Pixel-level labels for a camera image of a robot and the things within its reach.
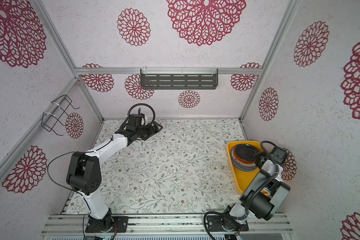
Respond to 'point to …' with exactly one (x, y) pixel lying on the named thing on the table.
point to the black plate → (246, 151)
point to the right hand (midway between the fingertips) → (259, 154)
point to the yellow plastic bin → (242, 178)
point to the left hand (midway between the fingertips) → (158, 131)
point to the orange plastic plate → (243, 161)
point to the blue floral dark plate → (242, 166)
